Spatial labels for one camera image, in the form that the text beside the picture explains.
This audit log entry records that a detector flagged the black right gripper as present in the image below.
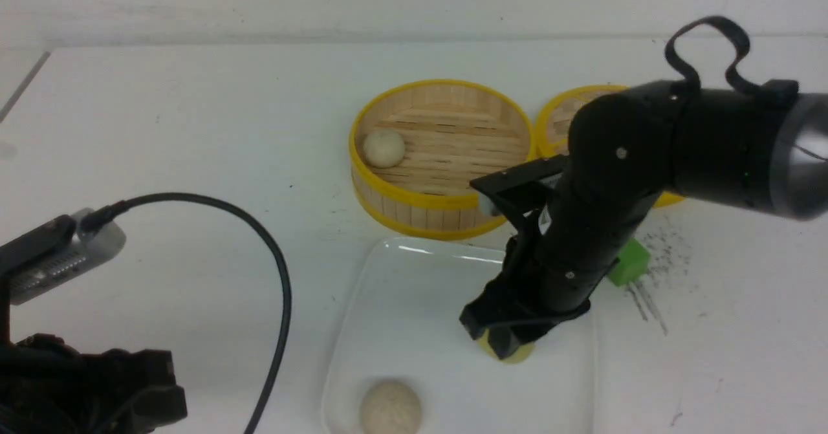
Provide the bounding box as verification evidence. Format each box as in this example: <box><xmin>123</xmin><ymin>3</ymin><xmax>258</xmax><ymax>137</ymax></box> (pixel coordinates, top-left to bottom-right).
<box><xmin>459</xmin><ymin>215</ymin><xmax>591</xmax><ymax>358</ymax></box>

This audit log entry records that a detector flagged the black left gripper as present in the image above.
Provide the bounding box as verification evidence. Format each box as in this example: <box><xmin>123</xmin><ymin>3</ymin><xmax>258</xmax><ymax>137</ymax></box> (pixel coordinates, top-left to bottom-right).
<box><xmin>1</xmin><ymin>334</ymin><xmax>188</xmax><ymax>433</ymax></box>

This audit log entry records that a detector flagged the yellow steamed bun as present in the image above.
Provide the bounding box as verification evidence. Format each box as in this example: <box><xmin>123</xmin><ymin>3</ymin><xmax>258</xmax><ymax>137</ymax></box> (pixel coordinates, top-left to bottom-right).
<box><xmin>474</xmin><ymin>331</ymin><xmax>536</xmax><ymax>364</ymax></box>

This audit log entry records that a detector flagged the white steamed bun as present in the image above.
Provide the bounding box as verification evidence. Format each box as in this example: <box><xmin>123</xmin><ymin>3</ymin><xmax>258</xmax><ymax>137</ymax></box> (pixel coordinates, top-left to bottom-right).
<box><xmin>362</xmin><ymin>129</ymin><xmax>406</xmax><ymax>169</ymax></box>

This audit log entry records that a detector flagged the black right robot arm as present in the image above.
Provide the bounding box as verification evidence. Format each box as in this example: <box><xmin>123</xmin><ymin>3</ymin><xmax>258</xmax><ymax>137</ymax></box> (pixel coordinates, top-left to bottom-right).
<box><xmin>459</xmin><ymin>81</ymin><xmax>827</xmax><ymax>360</ymax></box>

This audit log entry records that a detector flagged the white square plate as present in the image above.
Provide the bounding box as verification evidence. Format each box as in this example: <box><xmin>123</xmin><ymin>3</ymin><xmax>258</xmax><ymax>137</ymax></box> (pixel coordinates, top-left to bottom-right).
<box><xmin>321</xmin><ymin>237</ymin><xmax>596</xmax><ymax>433</ymax></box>

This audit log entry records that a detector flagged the beige steamed bun front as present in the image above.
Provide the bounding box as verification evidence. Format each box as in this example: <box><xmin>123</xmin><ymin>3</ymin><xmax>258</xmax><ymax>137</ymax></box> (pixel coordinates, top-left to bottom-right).
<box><xmin>360</xmin><ymin>379</ymin><xmax>424</xmax><ymax>433</ymax></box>

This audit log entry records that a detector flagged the green cube block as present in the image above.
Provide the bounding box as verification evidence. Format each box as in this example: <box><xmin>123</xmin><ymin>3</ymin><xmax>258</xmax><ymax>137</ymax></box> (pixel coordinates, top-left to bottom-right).
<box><xmin>608</xmin><ymin>237</ymin><xmax>651</xmax><ymax>288</ymax></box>

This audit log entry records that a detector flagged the woven bamboo steamer lid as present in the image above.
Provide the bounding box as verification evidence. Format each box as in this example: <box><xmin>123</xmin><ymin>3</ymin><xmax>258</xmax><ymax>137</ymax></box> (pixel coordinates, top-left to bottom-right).
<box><xmin>536</xmin><ymin>84</ymin><xmax>686</xmax><ymax>208</ymax></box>

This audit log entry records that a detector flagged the bamboo steamer basket yellow rim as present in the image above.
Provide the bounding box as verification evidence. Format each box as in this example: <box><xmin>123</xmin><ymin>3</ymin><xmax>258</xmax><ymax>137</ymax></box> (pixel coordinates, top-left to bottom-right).
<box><xmin>348</xmin><ymin>80</ymin><xmax>536</xmax><ymax>241</ymax></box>

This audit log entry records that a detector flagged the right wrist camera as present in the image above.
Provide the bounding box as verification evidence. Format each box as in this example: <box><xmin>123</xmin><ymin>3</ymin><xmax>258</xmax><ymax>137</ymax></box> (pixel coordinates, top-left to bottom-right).
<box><xmin>468</xmin><ymin>155</ymin><xmax>570</xmax><ymax>219</ymax></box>

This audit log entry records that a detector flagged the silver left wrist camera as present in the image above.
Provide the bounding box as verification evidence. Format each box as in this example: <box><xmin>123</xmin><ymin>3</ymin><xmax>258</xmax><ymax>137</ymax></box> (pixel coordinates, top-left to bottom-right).
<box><xmin>1</xmin><ymin>208</ymin><xmax>127</xmax><ymax>305</ymax></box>

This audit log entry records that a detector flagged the black camera cable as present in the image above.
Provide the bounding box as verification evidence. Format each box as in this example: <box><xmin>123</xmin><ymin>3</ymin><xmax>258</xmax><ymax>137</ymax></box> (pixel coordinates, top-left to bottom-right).
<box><xmin>81</xmin><ymin>192</ymin><xmax>293</xmax><ymax>434</ymax></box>

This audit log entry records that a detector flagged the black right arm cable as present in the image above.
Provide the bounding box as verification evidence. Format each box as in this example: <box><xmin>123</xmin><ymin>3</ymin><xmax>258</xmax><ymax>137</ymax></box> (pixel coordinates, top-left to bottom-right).
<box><xmin>664</xmin><ymin>16</ymin><xmax>800</xmax><ymax>98</ymax></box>

